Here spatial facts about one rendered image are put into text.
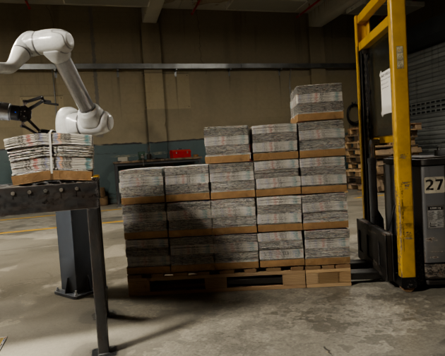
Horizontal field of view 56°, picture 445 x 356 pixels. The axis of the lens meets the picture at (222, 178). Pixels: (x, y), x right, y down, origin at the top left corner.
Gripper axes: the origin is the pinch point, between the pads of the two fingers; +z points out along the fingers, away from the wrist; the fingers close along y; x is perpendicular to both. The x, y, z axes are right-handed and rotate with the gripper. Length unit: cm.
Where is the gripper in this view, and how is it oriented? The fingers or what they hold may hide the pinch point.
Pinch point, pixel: (54, 117)
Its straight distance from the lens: 230.8
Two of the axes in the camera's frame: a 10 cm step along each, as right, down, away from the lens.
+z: 9.6, 0.9, 2.7
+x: 2.7, 0.5, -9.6
